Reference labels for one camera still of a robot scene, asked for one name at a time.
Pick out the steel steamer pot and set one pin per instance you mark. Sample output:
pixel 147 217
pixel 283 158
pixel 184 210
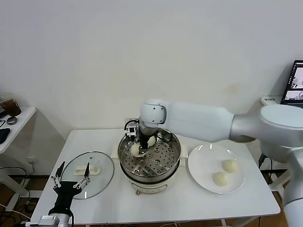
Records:
pixel 149 186

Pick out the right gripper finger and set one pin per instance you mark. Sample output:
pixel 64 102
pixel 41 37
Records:
pixel 142 152

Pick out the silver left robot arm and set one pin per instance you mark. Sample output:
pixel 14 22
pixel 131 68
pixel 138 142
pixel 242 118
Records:
pixel 52 221

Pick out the white label with text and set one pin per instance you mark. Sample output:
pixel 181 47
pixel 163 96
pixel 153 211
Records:
pixel 270 99

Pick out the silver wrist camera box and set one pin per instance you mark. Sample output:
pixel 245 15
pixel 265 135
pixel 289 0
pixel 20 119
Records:
pixel 131 130

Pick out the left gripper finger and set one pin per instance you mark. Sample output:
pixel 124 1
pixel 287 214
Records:
pixel 59 171
pixel 85 173

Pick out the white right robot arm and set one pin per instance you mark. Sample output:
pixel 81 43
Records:
pixel 201 123

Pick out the white steamed baozi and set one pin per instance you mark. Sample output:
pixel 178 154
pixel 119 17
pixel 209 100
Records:
pixel 229 165
pixel 220 179
pixel 152 141
pixel 135 149

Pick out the stainless steel steamer basket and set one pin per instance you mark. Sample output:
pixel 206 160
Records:
pixel 161 163

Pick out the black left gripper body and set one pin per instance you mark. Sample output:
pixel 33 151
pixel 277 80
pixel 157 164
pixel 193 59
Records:
pixel 64 191

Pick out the white wall socket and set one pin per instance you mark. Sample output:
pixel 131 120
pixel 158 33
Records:
pixel 32 162

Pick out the dark grey laptop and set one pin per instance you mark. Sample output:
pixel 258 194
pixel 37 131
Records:
pixel 294 80

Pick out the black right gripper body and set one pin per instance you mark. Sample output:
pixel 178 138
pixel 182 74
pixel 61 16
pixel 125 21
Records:
pixel 144 141

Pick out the white round plate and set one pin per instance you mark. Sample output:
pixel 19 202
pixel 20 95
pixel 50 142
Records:
pixel 206 165

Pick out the plastic cup of iced coffee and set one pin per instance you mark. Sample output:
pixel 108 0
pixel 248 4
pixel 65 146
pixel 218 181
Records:
pixel 13 108

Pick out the round grey disc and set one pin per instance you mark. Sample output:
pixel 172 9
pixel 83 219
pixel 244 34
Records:
pixel 12 121

